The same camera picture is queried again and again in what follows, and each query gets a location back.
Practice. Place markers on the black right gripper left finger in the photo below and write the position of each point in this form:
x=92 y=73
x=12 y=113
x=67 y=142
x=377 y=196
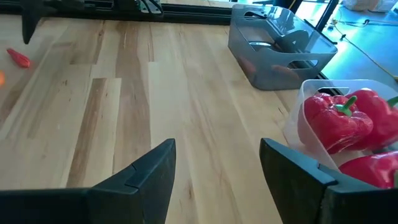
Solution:
x=124 y=202

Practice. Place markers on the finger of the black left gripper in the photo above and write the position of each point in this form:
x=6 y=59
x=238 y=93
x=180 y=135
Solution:
x=29 y=18

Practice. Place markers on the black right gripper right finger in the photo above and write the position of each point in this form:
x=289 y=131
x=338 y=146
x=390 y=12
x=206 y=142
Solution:
x=311 y=202

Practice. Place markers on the red chili pepper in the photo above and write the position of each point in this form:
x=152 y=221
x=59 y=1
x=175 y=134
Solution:
x=18 y=58

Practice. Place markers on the clear plastic basket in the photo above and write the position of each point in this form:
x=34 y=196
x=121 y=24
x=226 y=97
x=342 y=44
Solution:
x=292 y=130

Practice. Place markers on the grey plastic basket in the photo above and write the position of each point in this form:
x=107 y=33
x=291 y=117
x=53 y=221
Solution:
x=323 y=67

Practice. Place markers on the black tripod stand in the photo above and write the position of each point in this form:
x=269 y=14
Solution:
x=327 y=14

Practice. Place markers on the silver mounting bracket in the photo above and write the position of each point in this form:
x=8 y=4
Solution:
x=150 y=7

